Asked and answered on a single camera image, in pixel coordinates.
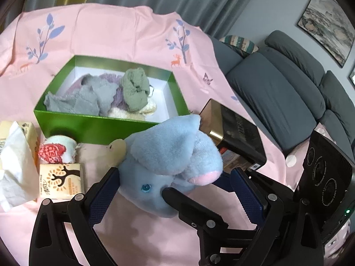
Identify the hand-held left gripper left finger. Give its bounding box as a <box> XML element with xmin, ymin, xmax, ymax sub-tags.
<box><xmin>29</xmin><ymin>167</ymin><xmax>122</xmax><ymax>266</ymax></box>

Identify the green fuzzy cloth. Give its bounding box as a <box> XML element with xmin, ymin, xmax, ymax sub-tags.
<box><xmin>120</xmin><ymin>68</ymin><xmax>152</xmax><ymax>111</ymax></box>

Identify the grey quilted cloth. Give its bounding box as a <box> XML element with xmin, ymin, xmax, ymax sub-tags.
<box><xmin>44</xmin><ymin>78</ymin><xmax>118</xmax><ymax>116</ymax></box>

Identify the grey sofa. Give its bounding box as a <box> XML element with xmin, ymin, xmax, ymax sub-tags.
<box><xmin>208</xmin><ymin>30</ymin><xmax>355</xmax><ymax>161</ymax></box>

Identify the patterned cushion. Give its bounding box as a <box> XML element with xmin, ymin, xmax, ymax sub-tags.
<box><xmin>219</xmin><ymin>35</ymin><xmax>259</xmax><ymax>59</ymax></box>

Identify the white fluffy cloth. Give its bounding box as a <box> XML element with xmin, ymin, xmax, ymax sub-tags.
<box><xmin>107</xmin><ymin>101</ymin><xmax>158</xmax><ymax>121</ymax></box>

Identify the yellow tissue box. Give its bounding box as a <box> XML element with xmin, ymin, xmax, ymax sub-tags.
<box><xmin>0</xmin><ymin>120</ymin><xmax>41</xmax><ymax>203</ymax></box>

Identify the purple fuzzy cloth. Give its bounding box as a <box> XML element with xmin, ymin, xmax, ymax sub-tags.
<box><xmin>64</xmin><ymin>73</ymin><xmax>131</xmax><ymax>111</ymax></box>

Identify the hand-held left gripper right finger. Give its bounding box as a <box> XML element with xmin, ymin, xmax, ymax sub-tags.
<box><xmin>229</xmin><ymin>168</ymin><xmax>325</xmax><ymax>266</ymax></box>

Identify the green cardboard box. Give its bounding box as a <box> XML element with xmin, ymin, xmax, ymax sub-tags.
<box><xmin>33</xmin><ymin>55</ymin><xmax>192</xmax><ymax>145</ymax></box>

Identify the rolled white towel red print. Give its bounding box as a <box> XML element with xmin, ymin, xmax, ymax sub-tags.
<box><xmin>38</xmin><ymin>134</ymin><xmax>79</xmax><ymax>164</ymax></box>

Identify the black and gold box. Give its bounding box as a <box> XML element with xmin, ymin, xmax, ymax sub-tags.
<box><xmin>199</xmin><ymin>99</ymin><xmax>267</xmax><ymax>172</ymax></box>

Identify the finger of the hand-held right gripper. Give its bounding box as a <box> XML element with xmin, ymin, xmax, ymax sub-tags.
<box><xmin>162</xmin><ymin>187</ymin><xmax>261</xmax><ymax>266</ymax></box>

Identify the pink printed bedsheet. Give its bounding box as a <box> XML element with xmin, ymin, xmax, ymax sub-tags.
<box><xmin>0</xmin><ymin>3</ymin><xmax>355</xmax><ymax>266</ymax></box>

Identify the white tissue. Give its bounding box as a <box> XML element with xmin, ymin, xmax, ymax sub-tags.
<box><xmin>0</xmin><ymin>123</ymin><xmax>39</xmax><ymax>211</ymax></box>

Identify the blue elephant plush toy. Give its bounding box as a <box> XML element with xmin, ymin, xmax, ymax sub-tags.
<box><xmin>107</xmin><ymin>114</ymin><xmax>224</xmax><ymax>219</ymax></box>

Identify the beige tree print tissue packet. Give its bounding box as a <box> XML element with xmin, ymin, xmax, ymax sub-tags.
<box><xmin>39</xmin><ymin>163</ymin><xmax>85</xmax><ymax>200</ymax></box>

